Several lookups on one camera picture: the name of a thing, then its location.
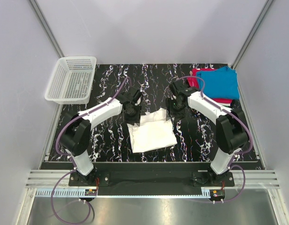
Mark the left small circuit board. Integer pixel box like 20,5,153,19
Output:
85,189,97,196

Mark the small circuit board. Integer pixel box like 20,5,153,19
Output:
85,189,97,196
210,189,225,197

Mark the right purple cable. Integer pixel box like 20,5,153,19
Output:
174,75,253,203

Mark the white slotted cable duct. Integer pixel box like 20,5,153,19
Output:
36,188,210,199

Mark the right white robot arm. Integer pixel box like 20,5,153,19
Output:
166,80,251,176

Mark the white plastic basket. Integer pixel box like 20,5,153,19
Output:
44,56,97,105

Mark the right small circuit board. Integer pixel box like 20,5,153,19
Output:
210,189,225,197

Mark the blue folded t shirt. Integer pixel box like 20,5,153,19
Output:
196,66,239,100

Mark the aluminium rail profile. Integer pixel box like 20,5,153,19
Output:
25,170,280,189

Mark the white printed t shirt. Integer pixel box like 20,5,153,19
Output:
127,108,177,153

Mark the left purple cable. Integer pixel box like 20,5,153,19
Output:
52,76,133,225

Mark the purple cable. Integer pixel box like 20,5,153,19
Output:
52,76,133,225
174,75,253,203

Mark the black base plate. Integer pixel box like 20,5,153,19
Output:
69,162,235,187

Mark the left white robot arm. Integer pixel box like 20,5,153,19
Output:
56,87,142,176

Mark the red folded t shirt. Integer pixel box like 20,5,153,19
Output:
187,68,232,105

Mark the black marble pattern mat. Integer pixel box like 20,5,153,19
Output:
56,64,222,163

